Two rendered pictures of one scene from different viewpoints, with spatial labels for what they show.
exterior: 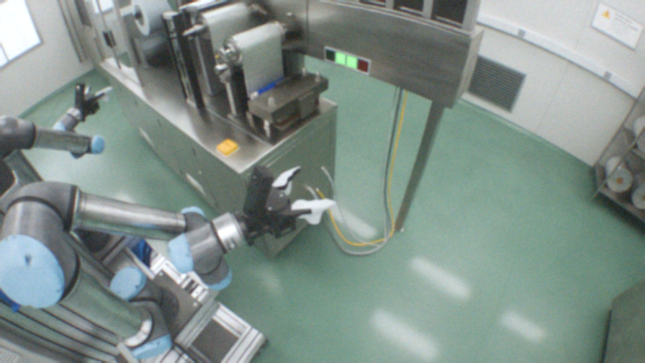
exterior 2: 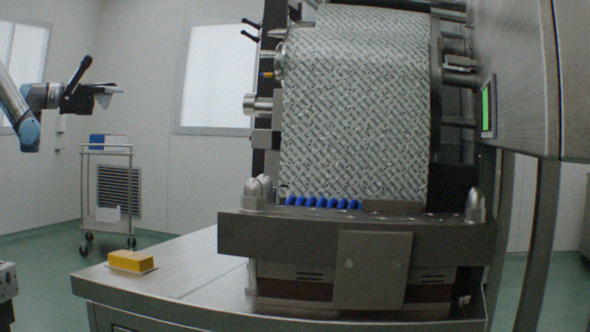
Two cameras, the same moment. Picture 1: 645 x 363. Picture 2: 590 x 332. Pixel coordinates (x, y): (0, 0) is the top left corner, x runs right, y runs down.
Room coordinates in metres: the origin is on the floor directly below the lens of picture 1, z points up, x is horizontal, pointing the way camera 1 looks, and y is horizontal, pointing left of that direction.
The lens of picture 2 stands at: (0.64, -0.73, 1.15)
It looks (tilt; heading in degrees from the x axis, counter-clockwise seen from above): 3 degrees down; 63
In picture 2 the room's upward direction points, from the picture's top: 3 degrees clockwise
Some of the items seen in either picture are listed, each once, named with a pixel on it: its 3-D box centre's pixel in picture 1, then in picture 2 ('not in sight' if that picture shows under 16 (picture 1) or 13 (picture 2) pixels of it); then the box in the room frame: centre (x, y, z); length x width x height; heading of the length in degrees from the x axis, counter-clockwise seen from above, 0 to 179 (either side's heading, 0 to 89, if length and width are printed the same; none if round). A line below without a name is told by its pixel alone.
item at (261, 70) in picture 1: (264, 70); (357, 151); (1.27, 0.28, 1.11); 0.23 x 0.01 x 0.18; 141
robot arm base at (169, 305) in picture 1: (152, 303); not in sight; (0.23, 0.55, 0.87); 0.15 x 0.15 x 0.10
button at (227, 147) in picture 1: (227, 147); (130, 261); (0.93, 0.42, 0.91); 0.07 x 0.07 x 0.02; 51
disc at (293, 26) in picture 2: (232, 50); (292, 62); (1.21, 0.40, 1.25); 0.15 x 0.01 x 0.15; 51
